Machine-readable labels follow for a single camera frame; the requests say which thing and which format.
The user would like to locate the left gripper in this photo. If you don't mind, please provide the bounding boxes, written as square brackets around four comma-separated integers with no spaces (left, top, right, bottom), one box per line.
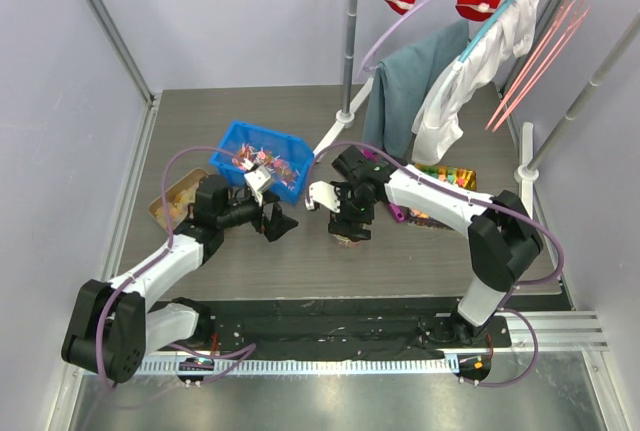
[216,189,297,240]

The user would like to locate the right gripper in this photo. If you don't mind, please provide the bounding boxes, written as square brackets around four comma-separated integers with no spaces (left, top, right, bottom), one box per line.
[328,181,378,241]

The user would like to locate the purple plastic scoop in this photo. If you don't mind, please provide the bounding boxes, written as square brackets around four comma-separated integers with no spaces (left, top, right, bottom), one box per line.
[361,149,405,223]

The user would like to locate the blue plastic bin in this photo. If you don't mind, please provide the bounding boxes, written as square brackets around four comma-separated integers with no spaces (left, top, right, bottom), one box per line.
[209,120,314,205]

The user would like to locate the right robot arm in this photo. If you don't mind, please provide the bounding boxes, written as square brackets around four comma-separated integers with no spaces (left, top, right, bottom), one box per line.
[307,146,543,346]

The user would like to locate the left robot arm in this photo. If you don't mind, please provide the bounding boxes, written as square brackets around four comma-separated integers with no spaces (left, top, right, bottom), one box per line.
[61,171,298,384]

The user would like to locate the pile of lollipop candies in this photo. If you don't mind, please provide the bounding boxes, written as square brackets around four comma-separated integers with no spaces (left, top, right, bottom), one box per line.
[231,143,300,190]

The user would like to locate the brown tin of candies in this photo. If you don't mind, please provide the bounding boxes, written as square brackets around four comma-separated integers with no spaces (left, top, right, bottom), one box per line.
[148,168,208,231]

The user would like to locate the gold tin of star candies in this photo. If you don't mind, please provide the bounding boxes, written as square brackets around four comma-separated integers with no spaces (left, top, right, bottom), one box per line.
[405,163,479,232]

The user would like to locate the clear plastic jar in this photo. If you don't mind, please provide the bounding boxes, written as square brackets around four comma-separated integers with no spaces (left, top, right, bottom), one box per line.
[335,235,360,249]

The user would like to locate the white shirt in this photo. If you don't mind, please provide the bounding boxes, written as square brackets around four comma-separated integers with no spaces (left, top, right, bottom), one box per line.
[411,0,540,165]

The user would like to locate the teal cloth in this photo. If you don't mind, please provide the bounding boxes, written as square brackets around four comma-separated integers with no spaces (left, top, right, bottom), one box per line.
[361,20,469,157]

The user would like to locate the purple hanger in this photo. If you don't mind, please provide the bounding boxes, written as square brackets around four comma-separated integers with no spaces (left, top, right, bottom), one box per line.
[357,0,434,76]

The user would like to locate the blue hanger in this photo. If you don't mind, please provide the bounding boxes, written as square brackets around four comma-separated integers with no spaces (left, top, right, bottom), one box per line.
[456,0,516,63]

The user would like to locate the pink hangers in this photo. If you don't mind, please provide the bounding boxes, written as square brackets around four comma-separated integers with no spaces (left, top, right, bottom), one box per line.
[485,0,590,132]

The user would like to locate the grey clothes rack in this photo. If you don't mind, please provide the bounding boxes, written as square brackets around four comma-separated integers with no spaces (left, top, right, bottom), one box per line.
[307,0,639,202]

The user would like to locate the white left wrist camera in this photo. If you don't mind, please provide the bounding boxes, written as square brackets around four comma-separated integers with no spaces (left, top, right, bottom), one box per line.
[244,165,275,206]

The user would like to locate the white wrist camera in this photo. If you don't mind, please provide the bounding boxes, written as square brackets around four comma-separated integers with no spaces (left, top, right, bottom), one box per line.
[244,165,275,206]
[305,181,340,213]

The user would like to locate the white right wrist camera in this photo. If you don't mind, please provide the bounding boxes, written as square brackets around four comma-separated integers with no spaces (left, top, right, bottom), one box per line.
[305,181,340,213]

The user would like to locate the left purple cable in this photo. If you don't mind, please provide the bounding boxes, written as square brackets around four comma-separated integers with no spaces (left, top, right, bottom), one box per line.
[94,145,259,395]

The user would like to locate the purple cable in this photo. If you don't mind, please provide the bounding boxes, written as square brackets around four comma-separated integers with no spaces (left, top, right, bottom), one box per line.
[309,140,567,387]
[94,145,259,395]

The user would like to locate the white cable duct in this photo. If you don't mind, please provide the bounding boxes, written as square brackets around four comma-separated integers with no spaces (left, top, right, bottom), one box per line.
[136,354,459,377]

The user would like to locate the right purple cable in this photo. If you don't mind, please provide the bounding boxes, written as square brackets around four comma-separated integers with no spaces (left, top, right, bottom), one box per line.
[309,140,567,387]

